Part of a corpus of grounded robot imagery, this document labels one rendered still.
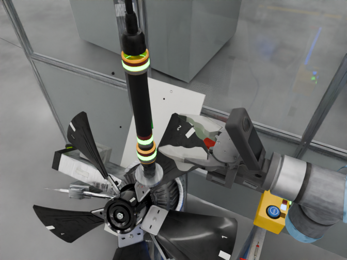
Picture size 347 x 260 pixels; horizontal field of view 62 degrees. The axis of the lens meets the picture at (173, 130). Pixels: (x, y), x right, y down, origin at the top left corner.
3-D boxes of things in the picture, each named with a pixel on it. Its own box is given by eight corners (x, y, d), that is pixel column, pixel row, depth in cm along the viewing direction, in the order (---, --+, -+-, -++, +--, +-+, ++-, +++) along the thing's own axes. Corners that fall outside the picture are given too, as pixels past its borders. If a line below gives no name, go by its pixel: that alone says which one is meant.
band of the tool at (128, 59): (122, 61, 49) (120, 47, 47) (147, 59, 50) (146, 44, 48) (124, 78, 47) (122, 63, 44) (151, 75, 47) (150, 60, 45)
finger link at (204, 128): (177, 130, 63) (209, 155, 59) (178, 111, 59) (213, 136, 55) (188, 123, 65) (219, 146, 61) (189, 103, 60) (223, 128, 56)
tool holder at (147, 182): (133, 160, 77) (129, 136, 70) (159, 156, 78) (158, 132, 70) (137, 190, 71) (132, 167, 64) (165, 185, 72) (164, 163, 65)
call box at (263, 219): (261, 192, 125) (267, 180, 117) (285, 201, 122) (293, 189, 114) (251, 226, 115) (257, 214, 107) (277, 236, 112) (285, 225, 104)
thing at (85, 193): (123, 200, 107) (46, 190, 119) (123, 194, 107) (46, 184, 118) (121, 202, 105) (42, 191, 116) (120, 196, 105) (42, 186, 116)
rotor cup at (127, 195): (114, 212, 106) (93, 228, 94) (123, 176, 103) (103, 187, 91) (150, 229, 102) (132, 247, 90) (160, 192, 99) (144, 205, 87)
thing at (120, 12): (117, 21, 113) (114, 0, 107) (135, 20, 114) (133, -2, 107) (119, 36, 106) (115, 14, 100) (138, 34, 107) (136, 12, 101)
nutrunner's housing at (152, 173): (141, 175, 77) (115, 7, 42) (156, 173, 77) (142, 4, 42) (143, 188, 74) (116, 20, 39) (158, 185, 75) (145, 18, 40)
